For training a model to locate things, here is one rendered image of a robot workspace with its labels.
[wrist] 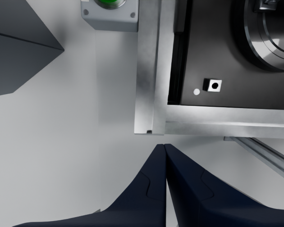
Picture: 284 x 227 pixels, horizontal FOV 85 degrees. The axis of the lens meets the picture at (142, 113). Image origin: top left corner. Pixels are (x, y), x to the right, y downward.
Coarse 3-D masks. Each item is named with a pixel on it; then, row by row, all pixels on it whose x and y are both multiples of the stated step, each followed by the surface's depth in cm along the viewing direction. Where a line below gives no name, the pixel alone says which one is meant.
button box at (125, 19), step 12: (84, 0) 18; (96, 0) 18; (132, 0) 18; (84, 12) 18; (96, 12) 18; (108, 12) 18; (120, 12) 18; (132, 12) 18; (96, 24) 21; (108, 24) 20; (120, 24) 20; (132, 24) 20
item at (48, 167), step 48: (48, 0) 26; (0, 96) 31; (48, 96) 31; (96, 96) 31; (0, 144) 34; (48, 144) 34; (96, 144) 34; (0, 192) 37; (48, 192) 38; (96, 192) 38
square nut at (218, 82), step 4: (208, 80) 19; (212, 80) 19; (216, 80) 19; (220, 80) 19; (208, 84) 19; (216, 84) 20; (220, 84) 19; (208, 88) 19; (212, 88) 20; (216, 88) 19
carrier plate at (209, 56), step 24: (192, 0) 17; (216, 0) 17; (192, 24) 18; (216, 24) 18; (192, 48) 19; (216, 48) 19; (192, 72) 20; (216, 72) 20; (240, 72) 20; (264, 72) 20; (192, 96) 20; (216, 96) 21; (240, 96) 21; (264, 96) 21
